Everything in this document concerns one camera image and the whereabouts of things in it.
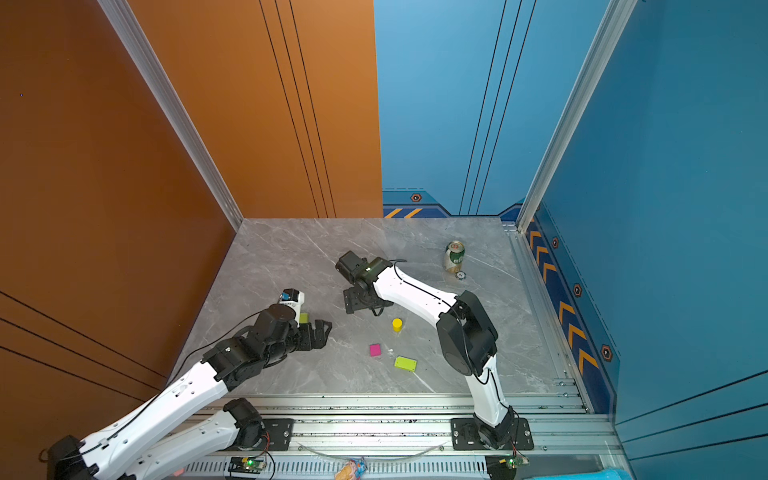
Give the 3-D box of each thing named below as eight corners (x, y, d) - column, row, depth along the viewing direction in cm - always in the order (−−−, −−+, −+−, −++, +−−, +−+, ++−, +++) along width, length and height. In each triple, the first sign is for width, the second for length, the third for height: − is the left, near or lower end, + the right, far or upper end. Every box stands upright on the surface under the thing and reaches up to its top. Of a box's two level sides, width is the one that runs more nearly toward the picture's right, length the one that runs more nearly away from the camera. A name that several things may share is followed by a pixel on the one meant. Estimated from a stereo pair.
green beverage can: (444, 273, 107) (448, 253, 98) (442, 260, 111) (446, 240, 102) (460, 273, 107) (465, 253, 98) (457, 260, 111) (463, 240, 102)
